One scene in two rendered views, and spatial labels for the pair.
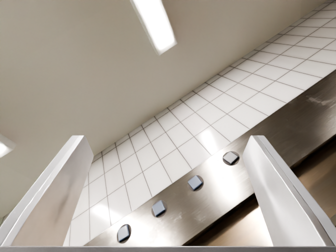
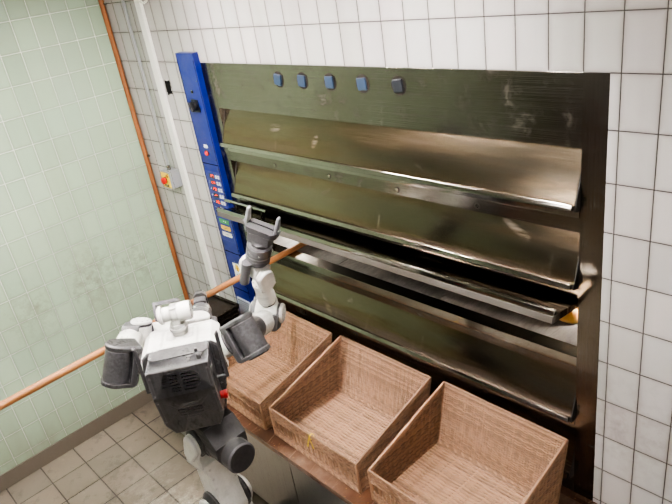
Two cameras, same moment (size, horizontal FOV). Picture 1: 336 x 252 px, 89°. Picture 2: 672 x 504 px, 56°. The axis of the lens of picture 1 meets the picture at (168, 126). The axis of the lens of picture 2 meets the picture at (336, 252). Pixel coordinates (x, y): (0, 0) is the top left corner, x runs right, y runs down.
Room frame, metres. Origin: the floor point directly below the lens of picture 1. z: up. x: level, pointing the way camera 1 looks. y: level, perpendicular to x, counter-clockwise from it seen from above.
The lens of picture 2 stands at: (-0.87, -1.70, 2.49)
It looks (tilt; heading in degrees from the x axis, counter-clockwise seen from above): 26 degrees down; 55
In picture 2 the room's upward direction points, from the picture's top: 9 degrees counter-clockwise
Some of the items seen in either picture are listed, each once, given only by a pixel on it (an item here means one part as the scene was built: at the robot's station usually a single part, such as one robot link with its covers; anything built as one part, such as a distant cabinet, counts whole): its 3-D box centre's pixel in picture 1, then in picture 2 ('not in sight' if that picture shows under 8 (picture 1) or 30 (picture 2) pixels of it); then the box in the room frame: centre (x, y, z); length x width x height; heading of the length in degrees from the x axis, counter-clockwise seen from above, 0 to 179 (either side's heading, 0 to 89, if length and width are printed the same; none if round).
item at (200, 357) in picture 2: not in sight; (189, 374); (-0.29, 0.09, 1.26); 0.34 x 0.30 x 0.36; 150
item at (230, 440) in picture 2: not in sight; (217, 434); (-0.27, 0.06, 1.00); 0.28 x 0.13 x 0.18; 95
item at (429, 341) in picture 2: not in sight; (380, 317); (0.60, 0.13, 1.02); 1.79 x 0.11 x 0.19; 95
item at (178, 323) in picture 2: not in sight; (176, 315); (-0.26, 0.14, 1.46); 0.10 x 0.07 x 0.09; 150
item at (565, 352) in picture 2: not in sight; (380, 287); (0.63, 0.13, 1.16); 1.80 x 0.06 x 0.04; 95
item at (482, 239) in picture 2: not in sight; (365, 208); (0.60, 0.13, 1.54); 1.79 x 0.11 x 0.19; 95
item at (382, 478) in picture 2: not in sight; (465, 470); (0.39, -0.50, 0.72); 0.56 x 0.49 x 0.28; 94
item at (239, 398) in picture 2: not in sight; (264, 359); (0.28, 0.69, 0.72); 0.56 x 0.49 x 0.28; 94
